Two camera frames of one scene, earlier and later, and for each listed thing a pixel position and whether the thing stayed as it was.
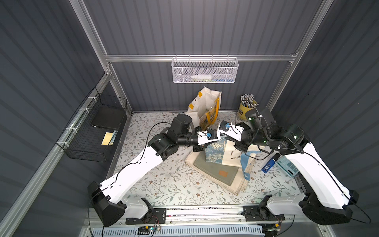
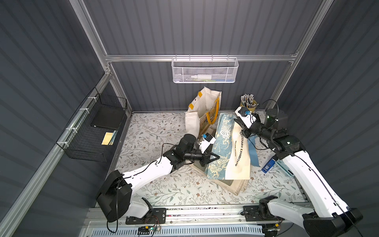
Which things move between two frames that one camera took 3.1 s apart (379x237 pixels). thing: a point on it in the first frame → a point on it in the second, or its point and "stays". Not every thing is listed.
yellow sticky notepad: [107, 138] stays
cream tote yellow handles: [204, 108] stays
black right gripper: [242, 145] → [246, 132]
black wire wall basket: [94, 131] stays
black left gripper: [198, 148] → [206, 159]
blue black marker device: [271, 163] stays
